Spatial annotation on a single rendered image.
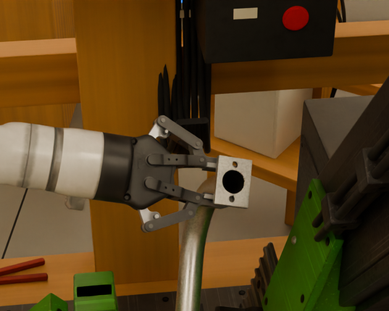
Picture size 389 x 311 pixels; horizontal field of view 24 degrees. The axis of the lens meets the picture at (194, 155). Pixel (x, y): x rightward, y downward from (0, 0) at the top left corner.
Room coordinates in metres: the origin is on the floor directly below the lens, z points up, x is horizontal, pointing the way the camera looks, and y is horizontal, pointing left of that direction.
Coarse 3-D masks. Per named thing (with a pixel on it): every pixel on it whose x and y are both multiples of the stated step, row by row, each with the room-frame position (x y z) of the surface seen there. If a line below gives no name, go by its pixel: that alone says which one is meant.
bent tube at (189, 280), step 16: (224, 160) 0.82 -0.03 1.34; (240, 160) 0.82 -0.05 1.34; (224, 176) 0.85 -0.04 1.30; (240, 176) 0.82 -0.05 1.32; (208, 192) 0.83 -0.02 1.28; (224, 192) 0.79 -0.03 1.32; (240, 192) 0.79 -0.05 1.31; (208, 208) 0.85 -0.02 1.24; (192, 224) 0.86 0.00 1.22; (208, 224) 0.86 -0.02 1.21; (192, 240) 0.85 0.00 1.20; (192, 256) 0.84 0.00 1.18; (192, 272) 0.82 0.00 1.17; (192, 288) 0.81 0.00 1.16; (176, 304) 0.80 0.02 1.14; (192, 304) 0.79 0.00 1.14
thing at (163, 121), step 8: (160, 120) 0.84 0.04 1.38; (168, 120) 0.85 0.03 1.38; (168, 128) 0.84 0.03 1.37; (176, 128) 0.84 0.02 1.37; (168, 136) 0.85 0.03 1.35; (176, 136) 0.84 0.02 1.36; (184, 136) 0.84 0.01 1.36; (192, 136) 0.84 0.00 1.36; (184, 144) 0.85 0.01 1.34; (192, 144) 0.83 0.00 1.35; (200, 144) 0.83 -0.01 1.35
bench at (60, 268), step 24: (240, 240) 1.22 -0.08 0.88; (264, 240) 1.22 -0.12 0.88; (0, 264) 1.16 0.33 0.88; (48, 264) 1.16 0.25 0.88; (72, 264) 1.16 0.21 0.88; (216, 264) 1.16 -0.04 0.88; (240, 264) 1.16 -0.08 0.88; (0, 288) 1.10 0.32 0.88; (24, 288) 1.10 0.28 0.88; (48, 288) 1.10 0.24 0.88; (72, 288) 1.10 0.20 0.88; (120, 288) 1.10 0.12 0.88; (144, 288) 1.10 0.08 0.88; (168, 288) 1.10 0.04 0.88
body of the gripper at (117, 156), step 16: (112, 144) 0.80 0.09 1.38; (128, 144) 0.80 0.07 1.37; (144, 144) 0.82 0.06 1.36; (160, 144) 0.83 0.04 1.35; (112, 160) 0.78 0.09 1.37; (128, 160) 0.78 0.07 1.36; (144, 160) 0.81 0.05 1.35; (112, 176) 0.77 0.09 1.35; (128, 176) 0.77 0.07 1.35; (144, 176) 0.80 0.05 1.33; (160, 176) 0.80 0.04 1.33; (96, 192) 0.77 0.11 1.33; (112, 192) 0.77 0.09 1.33; (128, 192) 0.78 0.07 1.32; (144, 192) 0.79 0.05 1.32; (144, 208) 0.78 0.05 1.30
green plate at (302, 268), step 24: (312, 192) 0.86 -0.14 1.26; (312, 216) 0.83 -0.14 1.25; (288, 240) 0.87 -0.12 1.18; (312, 240) 0.81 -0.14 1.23; (336, 240) 0.76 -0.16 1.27; (288, 264) 0.84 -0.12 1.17; (312, 264) 0.78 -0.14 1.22; (336, 264) 0.77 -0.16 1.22; (288, 288) 0.81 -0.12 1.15; (312, 288) 0.76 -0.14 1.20; (336, 288) 0.78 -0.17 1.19
